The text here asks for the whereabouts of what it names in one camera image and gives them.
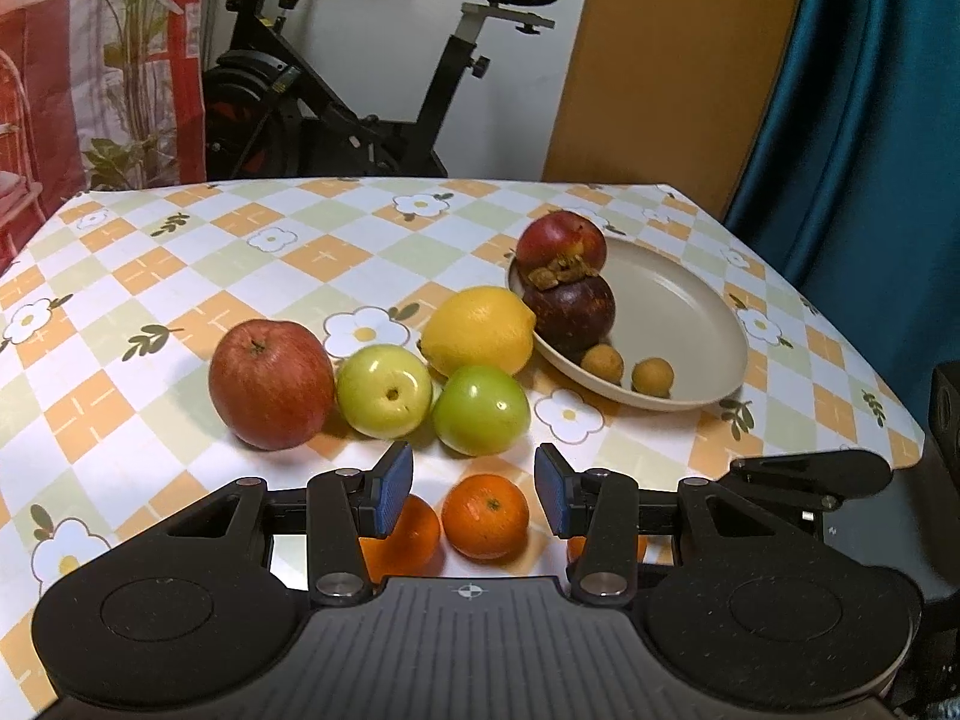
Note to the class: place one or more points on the yellow lemon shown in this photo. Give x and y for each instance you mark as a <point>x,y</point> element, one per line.
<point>480,330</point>

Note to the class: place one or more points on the red printed backdrop cloth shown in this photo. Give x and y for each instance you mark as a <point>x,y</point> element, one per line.
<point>75,52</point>

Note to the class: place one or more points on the teal curtain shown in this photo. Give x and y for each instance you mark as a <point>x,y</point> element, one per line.
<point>862,165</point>

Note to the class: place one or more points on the black exercise bike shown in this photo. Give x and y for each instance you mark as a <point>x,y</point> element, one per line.
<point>330,127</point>

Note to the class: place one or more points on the bright red apple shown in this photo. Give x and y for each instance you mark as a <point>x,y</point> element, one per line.
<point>561,240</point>

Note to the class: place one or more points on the wooden door panel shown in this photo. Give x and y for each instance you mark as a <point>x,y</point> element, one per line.
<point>675,75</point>

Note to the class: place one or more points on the green round fruit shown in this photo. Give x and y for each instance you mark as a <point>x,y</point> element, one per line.
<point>480,409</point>

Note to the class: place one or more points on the small brown longan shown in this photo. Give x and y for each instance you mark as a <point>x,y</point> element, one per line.
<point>652,376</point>
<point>604,362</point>

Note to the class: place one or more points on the dark purple mangosteen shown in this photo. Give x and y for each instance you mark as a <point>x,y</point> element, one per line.
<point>574,311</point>

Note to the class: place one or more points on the checkered flower tablecloth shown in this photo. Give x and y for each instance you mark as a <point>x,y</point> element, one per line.
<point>225,270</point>

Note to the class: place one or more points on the beige plate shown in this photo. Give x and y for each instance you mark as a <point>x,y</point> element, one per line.
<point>675,315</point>

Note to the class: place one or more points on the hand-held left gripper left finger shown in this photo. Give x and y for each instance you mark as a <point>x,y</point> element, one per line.
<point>396,487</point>

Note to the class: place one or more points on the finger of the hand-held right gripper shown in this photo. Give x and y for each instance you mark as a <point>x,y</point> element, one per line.
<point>825,472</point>

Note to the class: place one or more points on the brownish red apple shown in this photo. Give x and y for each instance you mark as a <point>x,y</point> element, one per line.
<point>270,382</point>

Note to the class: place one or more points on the small orange tangerine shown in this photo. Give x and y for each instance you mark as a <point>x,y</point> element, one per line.
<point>484,516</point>
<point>416,532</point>
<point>576,546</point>

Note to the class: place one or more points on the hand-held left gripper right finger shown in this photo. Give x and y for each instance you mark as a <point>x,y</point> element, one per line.
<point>551,491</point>

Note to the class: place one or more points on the yellow-green round fruit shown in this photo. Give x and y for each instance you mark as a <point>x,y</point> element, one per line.
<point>384,390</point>

